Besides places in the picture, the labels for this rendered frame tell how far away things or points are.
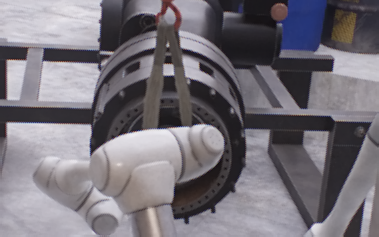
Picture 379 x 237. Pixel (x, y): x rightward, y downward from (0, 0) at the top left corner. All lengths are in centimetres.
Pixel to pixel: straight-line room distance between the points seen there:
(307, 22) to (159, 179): 372
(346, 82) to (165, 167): 345
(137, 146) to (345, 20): 398
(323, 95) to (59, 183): 315
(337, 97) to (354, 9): 68
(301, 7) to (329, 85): 53
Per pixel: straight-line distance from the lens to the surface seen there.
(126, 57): 302
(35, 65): 441
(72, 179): 243
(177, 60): 262
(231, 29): 416
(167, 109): 282
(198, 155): 199
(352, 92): 533
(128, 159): 192
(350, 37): 582
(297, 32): 555
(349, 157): 402
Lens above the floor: 193
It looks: 20 degrees down
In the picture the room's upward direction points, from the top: 4 degrees clockwise
